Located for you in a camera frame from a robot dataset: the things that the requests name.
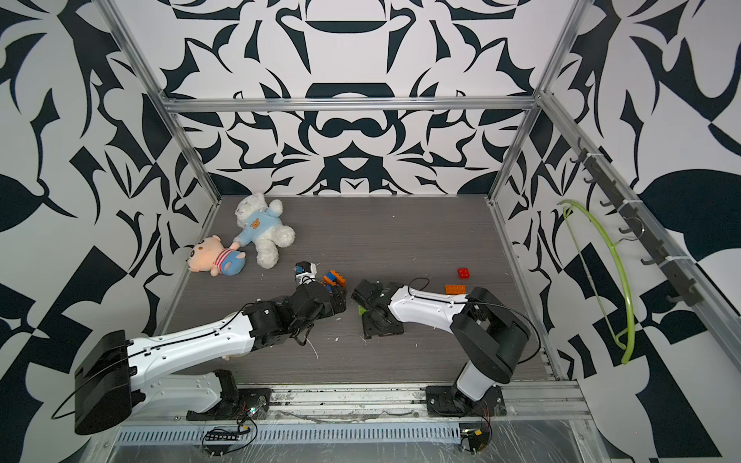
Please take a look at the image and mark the black connector box right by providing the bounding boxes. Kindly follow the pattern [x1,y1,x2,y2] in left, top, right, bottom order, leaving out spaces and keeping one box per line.
[458,428,491,455]

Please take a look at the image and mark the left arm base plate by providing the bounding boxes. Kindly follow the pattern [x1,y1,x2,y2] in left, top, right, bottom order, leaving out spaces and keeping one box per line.
[186,370,272,422]

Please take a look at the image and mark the black hook rack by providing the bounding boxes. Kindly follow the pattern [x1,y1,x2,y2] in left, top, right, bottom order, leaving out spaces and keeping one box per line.
[572,140,704,307]

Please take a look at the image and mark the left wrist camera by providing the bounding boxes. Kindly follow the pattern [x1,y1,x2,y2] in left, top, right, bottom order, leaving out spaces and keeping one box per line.
[294,262,318,286]

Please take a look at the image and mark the black connector box left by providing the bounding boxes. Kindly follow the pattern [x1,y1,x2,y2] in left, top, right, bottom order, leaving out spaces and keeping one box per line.
[200,428,243,455]

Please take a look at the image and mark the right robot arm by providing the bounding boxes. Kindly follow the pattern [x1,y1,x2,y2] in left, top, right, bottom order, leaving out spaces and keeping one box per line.
[352,280,532,402]

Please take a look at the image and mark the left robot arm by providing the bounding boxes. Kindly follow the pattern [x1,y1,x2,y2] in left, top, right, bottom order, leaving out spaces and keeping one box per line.
[73,282,347,435]

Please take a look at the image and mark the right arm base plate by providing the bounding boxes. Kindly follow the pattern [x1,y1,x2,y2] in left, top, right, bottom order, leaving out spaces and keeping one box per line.
[425,386,507,418]

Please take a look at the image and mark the aluminium frame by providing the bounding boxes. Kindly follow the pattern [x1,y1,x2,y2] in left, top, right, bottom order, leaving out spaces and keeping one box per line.
[91,0,741,424]

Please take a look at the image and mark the large orange lego brick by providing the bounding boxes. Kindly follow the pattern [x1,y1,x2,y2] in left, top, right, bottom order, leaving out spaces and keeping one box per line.
[445,285,467,295]

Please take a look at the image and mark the black connector box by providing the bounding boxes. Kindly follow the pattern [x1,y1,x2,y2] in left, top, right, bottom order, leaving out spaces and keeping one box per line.
[200,428,243,455]
[458,428,491,455]

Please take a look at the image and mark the green hoop hanger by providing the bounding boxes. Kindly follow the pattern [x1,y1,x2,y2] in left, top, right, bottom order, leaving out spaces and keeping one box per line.
[558,199,637,365]

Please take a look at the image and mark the white teddy bear blue shirt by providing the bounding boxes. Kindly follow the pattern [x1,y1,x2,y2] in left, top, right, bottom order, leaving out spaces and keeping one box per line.
[230,193,295,269]

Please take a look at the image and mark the white cable duct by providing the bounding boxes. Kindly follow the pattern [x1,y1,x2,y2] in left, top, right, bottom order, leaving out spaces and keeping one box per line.
[116,422,461,447]

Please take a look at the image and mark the pink doll plush toy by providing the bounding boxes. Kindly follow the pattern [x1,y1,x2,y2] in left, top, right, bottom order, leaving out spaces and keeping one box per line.
[187,235,246,277]

